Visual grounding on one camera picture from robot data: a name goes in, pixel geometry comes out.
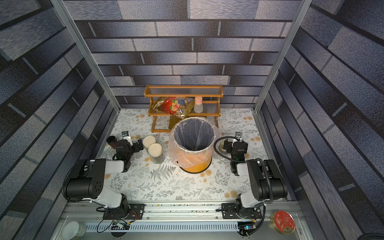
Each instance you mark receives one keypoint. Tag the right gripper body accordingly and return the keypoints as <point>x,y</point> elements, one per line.
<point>235,144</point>

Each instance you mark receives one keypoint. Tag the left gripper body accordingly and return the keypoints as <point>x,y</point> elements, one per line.
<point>135,147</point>

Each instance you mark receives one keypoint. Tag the glass tea jar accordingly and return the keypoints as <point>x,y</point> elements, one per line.
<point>148,141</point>

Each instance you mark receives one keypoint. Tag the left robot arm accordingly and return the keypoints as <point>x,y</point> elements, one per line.
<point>85,182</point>

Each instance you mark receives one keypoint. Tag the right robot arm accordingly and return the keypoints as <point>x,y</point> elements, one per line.
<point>266,181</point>

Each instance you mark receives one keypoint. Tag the glass jar beige lid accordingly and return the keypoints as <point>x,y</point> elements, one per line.
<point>156,153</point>

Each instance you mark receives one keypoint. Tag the dark red small jar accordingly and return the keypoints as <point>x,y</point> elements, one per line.
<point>112,141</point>

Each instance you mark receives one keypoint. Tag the floral table mat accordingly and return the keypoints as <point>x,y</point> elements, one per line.
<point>148,181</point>

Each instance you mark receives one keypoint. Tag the orange trash bin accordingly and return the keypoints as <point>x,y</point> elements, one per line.
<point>196,165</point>

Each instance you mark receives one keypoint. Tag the clear plastic bin liner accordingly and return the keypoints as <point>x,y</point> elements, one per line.
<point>192,144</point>

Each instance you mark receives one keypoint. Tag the pink lidded plastic cup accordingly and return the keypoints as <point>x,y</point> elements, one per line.
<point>198,107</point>

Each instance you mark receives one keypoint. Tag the wooden two-tier shelf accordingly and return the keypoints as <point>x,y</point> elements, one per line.
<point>211,101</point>

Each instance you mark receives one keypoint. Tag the colourful candy bag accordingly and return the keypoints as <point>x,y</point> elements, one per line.
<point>175,106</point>

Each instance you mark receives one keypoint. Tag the red round tin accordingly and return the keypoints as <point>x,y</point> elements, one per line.
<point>282,222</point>

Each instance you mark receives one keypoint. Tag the white lidded jar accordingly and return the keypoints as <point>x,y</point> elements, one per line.
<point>74,231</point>

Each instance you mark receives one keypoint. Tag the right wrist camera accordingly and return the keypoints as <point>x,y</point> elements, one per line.
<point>238,136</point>

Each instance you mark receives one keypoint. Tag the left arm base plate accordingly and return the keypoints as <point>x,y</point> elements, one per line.
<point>125,212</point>

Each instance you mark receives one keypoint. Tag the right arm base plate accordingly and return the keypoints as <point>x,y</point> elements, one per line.
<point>234,211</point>

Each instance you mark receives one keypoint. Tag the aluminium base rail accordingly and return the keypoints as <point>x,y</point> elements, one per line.
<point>157,221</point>

